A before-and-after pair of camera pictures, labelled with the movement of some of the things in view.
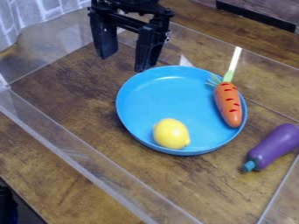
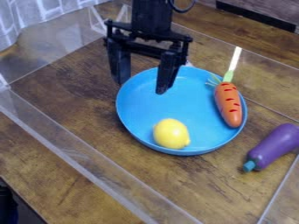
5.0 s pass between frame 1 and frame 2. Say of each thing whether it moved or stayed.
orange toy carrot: stayed
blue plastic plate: stayed
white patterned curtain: stayed
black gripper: moved
